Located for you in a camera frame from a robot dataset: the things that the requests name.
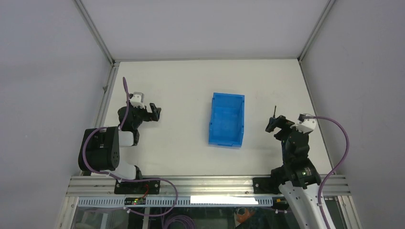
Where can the aluminium frame post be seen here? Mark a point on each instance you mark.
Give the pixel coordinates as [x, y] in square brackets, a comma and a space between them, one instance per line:
[320, 21]
[93, 30]

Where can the white slotted cable duct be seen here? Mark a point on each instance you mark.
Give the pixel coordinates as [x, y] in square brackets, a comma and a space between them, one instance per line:
[166, 202]

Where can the orange object below table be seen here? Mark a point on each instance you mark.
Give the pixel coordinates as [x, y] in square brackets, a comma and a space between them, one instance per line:
[243, 214]

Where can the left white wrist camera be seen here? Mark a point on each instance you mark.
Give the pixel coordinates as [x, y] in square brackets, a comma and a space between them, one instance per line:
[136, 99]

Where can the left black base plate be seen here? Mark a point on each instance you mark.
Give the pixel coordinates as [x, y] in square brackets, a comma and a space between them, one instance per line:
[137, 188]

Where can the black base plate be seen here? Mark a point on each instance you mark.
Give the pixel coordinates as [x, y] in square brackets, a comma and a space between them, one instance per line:
[137, 188]
[266, 185]

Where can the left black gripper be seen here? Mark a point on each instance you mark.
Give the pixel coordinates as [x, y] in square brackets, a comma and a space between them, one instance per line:
[148, 116]

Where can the blue plastic bin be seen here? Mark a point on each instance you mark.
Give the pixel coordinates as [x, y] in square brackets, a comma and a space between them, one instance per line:
[227, 121]

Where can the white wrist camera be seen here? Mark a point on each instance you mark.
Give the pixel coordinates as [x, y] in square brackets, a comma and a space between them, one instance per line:
[136, 99]
[306, 124]

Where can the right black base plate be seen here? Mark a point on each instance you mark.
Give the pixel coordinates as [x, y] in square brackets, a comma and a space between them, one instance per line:
[266, 185]

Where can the small black circuit board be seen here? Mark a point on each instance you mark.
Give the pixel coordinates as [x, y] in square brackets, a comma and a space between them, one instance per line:
[134, 201]

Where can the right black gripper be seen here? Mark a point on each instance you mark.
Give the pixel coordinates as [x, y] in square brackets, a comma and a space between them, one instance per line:
[281, 122]

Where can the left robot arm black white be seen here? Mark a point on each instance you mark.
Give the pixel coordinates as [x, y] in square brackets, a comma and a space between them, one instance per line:
[100, 149]

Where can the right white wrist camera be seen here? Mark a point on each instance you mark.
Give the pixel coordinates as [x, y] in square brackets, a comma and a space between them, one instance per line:
[306, 124]

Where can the left aluminium frame post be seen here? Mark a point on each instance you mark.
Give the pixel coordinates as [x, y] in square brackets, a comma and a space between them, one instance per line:
[93, 30]

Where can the aluminium front rail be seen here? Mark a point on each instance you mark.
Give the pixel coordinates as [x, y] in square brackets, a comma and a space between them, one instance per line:
[185, 186]

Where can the right aluminium frame post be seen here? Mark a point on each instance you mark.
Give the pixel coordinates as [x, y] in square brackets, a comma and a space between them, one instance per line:
[320, 21]

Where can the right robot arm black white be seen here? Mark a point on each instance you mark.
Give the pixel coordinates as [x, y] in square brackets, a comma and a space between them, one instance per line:
[297, 179]

